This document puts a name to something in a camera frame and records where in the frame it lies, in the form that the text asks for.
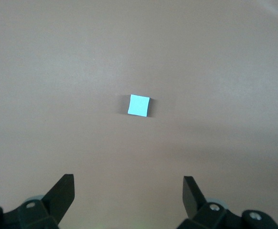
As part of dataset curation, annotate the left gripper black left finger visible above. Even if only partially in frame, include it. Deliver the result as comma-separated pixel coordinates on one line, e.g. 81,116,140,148
0,174,75,229

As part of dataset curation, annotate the blue foam block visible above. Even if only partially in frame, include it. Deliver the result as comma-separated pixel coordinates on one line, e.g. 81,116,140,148
127,94,151,118

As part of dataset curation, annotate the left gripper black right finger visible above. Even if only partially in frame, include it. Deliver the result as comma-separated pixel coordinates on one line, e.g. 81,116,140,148
177,176,278,229

